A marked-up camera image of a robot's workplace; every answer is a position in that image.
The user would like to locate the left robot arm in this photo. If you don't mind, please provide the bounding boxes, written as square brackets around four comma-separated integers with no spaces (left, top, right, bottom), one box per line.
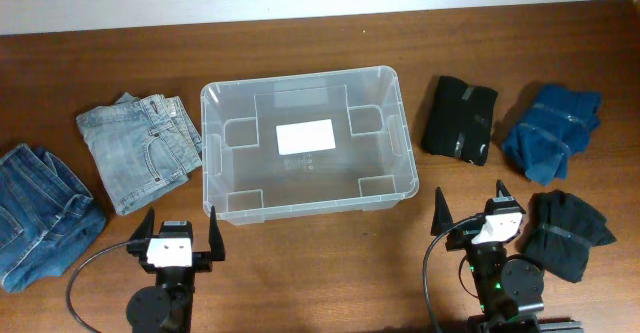
[126,209,226,333]

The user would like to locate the blue folded taped shirt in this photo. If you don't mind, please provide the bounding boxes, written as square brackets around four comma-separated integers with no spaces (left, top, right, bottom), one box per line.
[502,84,602,186]

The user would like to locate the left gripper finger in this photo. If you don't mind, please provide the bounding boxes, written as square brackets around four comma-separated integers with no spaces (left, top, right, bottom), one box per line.
[129,208,155,246]
[208,206,225,261]

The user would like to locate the clear plastic storage bin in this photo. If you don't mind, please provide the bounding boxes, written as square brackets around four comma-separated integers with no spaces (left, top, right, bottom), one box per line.
[200,66,419,225]

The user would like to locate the left black camera cable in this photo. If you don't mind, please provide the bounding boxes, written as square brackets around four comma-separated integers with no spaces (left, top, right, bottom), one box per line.
[65,240,139,333]

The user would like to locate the right black camera cable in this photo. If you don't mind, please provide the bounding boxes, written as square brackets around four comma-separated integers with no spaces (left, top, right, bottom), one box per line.
[422,214,487,333]

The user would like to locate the black camera cable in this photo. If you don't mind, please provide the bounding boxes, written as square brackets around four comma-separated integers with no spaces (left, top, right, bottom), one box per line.
[422,214,487,333]
[65,240,139,333]

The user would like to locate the dark blue jeans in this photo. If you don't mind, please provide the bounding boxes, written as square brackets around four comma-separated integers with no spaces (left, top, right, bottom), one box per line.
[1,144,106,293]

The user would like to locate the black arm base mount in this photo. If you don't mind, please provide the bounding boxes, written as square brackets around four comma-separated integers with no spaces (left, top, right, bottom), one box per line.
[466,316,585,333]

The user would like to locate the dark grey folded taped shirt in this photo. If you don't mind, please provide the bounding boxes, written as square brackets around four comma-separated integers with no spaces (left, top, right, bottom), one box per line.
[521,190,617,283]

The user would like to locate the black folded taped shirt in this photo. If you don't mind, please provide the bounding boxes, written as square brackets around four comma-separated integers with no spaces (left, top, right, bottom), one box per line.
[420,76,498,166]

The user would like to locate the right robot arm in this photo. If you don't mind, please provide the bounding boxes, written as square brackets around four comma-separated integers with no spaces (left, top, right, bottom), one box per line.
[422,181,544,333]

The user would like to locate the light blue jeans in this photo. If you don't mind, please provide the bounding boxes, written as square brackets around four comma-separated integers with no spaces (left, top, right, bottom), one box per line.
[76,93,202,216]

